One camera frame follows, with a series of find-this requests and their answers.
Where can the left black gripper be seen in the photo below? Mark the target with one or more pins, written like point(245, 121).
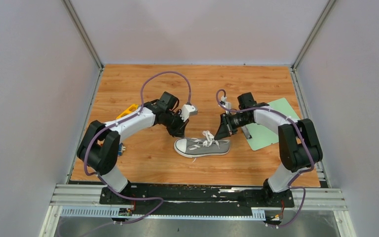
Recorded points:
point(179, 131)

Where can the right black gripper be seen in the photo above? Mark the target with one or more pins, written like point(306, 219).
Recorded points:
point(224, 130)

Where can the grey canvas sneaker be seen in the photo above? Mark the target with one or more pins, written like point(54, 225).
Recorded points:
point(181, 147)

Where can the white shoelace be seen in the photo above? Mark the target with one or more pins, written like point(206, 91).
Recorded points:
point(207, 139)

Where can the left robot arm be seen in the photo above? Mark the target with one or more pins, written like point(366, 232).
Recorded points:
point(99, 146)

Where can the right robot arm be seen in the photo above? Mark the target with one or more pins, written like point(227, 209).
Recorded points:
point(299, 146)

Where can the green clipboard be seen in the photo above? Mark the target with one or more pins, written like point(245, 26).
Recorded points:
point(261, 136)

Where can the yellow toy block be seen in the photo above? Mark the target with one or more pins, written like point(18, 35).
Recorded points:
point(128, 111)

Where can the blue red toy car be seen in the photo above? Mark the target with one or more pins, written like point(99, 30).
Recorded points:
point(121, 149)

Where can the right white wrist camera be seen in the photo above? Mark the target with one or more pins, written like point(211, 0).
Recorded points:
point(226, 103)

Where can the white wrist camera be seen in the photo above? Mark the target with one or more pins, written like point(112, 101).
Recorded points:
point(188, 110)
point(226, 103)

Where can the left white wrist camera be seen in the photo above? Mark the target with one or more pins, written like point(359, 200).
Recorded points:
point(188, 110)

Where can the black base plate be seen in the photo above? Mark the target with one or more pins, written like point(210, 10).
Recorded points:
point(197, 200)

